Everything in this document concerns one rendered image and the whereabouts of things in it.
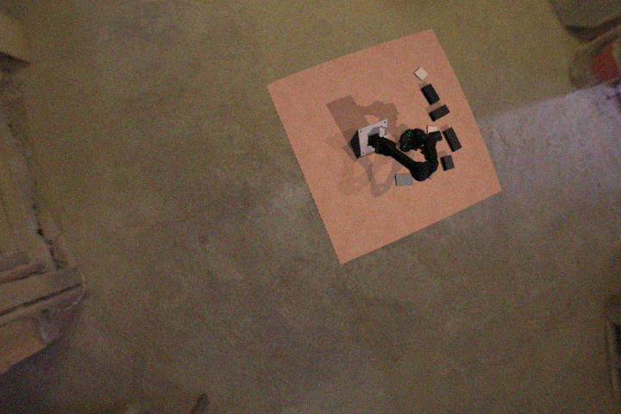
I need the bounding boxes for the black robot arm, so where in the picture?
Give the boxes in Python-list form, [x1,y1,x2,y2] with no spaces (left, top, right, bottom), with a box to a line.
[368,128,442,181]

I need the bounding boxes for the dark grey controller unit with green switches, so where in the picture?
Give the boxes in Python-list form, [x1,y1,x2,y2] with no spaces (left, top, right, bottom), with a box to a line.
[400,129,414,153]

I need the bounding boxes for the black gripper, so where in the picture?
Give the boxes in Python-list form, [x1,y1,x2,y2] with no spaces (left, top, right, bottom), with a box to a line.
[399,133,426,154]

